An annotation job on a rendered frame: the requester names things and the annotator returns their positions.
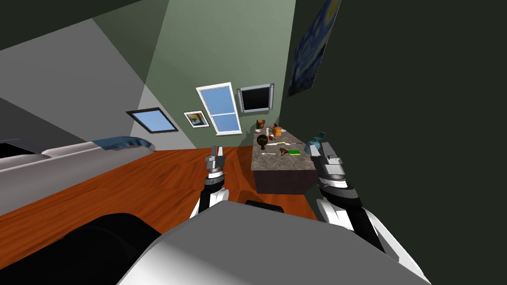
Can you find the grey stone top table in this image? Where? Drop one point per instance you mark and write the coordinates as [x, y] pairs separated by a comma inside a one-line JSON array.
[[277, 164]]

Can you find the teal kettle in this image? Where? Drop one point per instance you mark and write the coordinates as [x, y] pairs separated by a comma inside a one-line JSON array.
[[315, 141]]

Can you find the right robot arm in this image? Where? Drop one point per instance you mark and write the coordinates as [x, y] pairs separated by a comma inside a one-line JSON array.
[[344, 196]]

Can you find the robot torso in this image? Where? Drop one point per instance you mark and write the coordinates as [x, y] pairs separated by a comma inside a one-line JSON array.
[[253, 245]]

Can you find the blue night sky painting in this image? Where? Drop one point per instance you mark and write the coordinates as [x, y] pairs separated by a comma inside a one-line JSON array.
[[313, 47]]

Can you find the small framed picture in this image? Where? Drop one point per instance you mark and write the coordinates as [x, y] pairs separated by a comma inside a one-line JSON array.
[[196, 118]]

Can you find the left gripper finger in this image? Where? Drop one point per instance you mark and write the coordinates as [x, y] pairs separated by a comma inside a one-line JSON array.
[[214, 151], [220, 152]]

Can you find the dark framed window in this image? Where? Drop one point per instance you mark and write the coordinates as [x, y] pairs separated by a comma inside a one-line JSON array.
[[153, 120]]

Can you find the dark brown round vase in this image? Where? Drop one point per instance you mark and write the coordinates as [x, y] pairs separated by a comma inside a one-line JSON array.
[[262, 141]]

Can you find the green book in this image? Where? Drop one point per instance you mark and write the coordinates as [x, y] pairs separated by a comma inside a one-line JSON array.
[[294, 152]]

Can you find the grey sofa with blue cushion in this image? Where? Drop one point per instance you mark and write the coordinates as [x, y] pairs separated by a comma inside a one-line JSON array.
[[59, 170]]

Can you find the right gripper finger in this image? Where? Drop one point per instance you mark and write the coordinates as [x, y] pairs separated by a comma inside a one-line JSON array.
[[328, 149], [314, 152]]

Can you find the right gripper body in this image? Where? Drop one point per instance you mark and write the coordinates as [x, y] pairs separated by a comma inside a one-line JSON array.
[[328, 165]]

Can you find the white framed window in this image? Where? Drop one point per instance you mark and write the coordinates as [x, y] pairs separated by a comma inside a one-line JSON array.
[[220, 109]]

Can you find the black wall screen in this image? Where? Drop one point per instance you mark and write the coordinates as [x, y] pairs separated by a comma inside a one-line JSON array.
[[256, 98]]

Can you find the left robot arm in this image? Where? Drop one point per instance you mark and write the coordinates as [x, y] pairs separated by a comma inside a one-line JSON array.
[[210, 193]]

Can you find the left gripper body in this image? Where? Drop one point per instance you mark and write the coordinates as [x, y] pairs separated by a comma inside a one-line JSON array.
[[215, 162]]

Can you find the brown plant pot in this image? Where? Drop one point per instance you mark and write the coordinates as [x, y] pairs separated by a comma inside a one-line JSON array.
[[260, 123]]

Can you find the brown funnel shaped object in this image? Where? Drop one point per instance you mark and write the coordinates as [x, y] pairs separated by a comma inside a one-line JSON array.
[[283, 151]]

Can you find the white knife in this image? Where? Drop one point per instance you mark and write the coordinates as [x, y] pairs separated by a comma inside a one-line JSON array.
[[273, 143]]

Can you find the orange jar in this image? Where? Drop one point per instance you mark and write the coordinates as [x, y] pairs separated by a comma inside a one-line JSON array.
[[277, 131]]

